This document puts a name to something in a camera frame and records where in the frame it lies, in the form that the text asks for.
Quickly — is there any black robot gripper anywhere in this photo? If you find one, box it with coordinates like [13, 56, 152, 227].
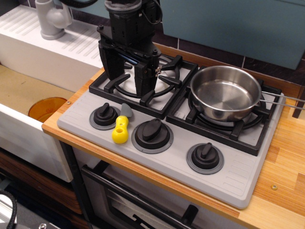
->
[97, 0, 161, 97]

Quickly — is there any black left burner grate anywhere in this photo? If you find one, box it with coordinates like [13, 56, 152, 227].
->
[89, 54, 198, 119]

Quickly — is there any black burner grate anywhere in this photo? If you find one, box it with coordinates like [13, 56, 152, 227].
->
[89, 54, 198, 119]
[166, 79, 282, 156]

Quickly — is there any grey toy stove top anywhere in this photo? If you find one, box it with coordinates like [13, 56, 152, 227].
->
[57, 55, 285, 208]

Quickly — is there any black left stove knob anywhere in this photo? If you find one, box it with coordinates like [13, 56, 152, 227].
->
[89, 103, 120, 131]

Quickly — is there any black stove knob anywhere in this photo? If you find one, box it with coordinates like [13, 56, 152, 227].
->
[186, 142, 224, 175]
[89, 103, 120, 131]
[131, 118, 173, 154]

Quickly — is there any black middle stove knob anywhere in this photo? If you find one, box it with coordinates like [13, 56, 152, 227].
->
[131, 118, 173, 154]

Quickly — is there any grey toy faucet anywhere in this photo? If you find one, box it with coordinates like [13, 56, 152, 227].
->
[35, 0, 72, 40]

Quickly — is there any stainless steel saucepan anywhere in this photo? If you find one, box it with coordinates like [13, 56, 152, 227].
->
[190, 66, 304, 122]

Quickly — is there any white toy sink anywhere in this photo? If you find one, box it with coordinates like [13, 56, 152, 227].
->
[0, 5, 102, 182]

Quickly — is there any orange plastic plate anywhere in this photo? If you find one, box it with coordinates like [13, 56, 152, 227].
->
[28, 97, 67, 123]

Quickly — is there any black right stove knob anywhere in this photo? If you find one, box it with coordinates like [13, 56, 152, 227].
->
[186, 142, 224, 175]

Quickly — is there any black right burner grate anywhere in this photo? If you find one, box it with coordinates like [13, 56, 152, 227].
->
[166, 79, 282, 156]

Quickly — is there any toy oven door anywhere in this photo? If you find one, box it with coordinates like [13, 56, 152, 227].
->
[81, 161, 241, 229]

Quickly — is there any teal backsplash panel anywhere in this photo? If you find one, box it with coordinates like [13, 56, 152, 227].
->
[53, 0, 305, 70]

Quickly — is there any yellow handled grey spatula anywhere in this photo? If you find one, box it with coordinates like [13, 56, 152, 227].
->
[112, 103, 132, 144]

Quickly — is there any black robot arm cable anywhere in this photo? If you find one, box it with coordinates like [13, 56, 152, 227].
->
[59, 0, 163, 26]

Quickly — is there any black oven door handle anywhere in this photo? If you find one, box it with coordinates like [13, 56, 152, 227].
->
[81, 165, 197, 229]

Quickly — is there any black braided cable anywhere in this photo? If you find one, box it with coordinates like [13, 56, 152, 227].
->
[0, 189, 18, 229]

